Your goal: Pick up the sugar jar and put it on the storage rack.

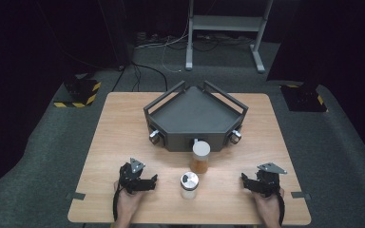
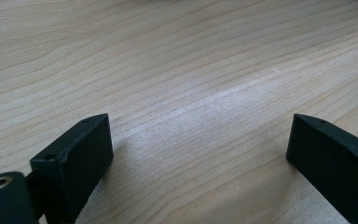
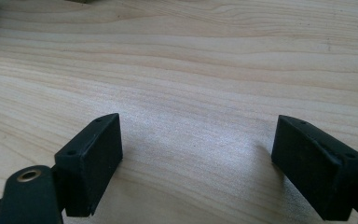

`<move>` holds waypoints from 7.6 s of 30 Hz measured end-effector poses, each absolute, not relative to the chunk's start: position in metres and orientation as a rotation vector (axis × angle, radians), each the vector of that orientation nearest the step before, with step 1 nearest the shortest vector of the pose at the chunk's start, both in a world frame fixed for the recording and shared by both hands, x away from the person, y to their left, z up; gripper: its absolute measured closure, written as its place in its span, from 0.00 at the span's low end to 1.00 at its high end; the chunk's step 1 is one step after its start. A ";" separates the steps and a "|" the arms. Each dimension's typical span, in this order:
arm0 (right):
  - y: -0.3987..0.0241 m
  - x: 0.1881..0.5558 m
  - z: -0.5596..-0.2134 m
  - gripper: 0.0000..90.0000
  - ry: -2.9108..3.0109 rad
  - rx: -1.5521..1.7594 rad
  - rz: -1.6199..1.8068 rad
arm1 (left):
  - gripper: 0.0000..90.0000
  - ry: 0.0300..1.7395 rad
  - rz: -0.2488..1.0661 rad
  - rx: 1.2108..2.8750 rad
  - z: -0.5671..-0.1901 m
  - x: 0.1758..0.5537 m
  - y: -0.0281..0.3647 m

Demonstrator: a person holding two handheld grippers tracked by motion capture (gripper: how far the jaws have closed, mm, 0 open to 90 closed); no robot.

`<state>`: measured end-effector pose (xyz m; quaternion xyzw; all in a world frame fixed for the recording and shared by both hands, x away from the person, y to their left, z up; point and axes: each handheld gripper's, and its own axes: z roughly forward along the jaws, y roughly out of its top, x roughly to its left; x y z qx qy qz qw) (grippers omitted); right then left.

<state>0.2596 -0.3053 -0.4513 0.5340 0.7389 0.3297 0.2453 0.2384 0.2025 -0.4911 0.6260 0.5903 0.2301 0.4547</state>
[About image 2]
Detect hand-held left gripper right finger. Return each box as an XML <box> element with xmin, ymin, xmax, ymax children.
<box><xmin>285</xmin><ymin>113</ymin><xmax>358</xmax><ymax>224</ymax></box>

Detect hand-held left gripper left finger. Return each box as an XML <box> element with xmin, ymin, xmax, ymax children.
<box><xmin>29</xmin><ymin>113</ymin><xmax>115</xmax><ymax>224</ymax></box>

